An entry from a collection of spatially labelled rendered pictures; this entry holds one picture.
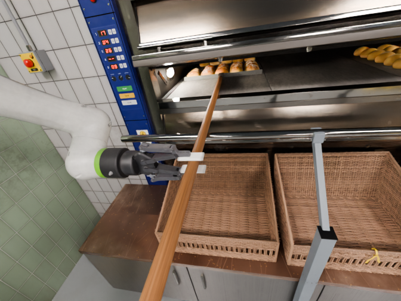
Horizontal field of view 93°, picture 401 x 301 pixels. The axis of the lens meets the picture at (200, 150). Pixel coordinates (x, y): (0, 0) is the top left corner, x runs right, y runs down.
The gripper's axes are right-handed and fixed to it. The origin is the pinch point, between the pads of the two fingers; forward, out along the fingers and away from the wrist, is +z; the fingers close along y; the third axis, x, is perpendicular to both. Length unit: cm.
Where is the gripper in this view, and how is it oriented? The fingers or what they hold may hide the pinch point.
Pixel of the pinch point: (193, 162)
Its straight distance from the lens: 52.5
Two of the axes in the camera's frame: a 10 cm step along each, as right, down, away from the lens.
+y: 1.3, 8.3, 5.5
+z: 9.8, -0.1, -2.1
